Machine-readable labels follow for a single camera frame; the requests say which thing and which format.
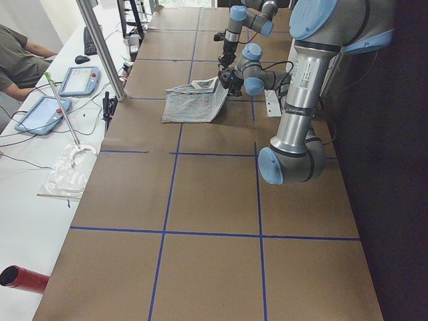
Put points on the near blue teach pendant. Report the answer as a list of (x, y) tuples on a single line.
[(42, 118)]

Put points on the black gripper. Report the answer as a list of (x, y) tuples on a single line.
[(229, 46), (235, 83)]

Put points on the metal rod green tip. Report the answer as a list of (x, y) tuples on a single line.
[(58, 99)]

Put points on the navy white striped polo shirt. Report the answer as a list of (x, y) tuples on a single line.
[(199, 101)]

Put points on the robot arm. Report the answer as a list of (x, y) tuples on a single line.
[(254, 15), (321, 30)]

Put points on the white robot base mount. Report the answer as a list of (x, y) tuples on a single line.
[(272, 104)]

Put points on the red cylinder tube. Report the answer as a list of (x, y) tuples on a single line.
[(24, 279)]

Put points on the aluminium profile post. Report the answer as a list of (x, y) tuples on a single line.
[(102, 48)]

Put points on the black keyboard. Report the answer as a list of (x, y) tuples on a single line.
[(89, 45)]

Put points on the black tool on table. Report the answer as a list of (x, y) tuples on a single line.
[(109, 107)]

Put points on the far blue teach pendant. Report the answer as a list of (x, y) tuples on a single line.
[(80, 81)]

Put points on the black computer mouse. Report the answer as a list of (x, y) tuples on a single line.
[(80, 59)]

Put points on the person in grey shirt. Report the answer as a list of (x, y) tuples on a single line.
[(23, 63)]

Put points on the blue teach pendant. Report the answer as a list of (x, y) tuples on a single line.
[(42, 118), (80, 81)]

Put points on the clear plastic bag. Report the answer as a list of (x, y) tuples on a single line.
[(70, 172)]

